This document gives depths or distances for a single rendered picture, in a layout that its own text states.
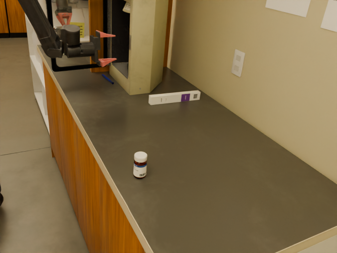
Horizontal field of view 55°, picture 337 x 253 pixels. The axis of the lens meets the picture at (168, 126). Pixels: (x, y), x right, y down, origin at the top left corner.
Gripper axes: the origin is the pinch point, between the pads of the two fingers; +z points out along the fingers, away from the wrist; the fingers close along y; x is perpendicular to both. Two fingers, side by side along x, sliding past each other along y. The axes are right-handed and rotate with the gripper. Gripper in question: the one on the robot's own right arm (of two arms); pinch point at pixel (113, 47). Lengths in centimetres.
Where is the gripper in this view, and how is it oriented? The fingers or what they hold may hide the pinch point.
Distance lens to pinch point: 143.0
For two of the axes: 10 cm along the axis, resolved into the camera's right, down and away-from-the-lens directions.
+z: 8.9, -1.7, 4.2
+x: -4.5, -3.8, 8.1
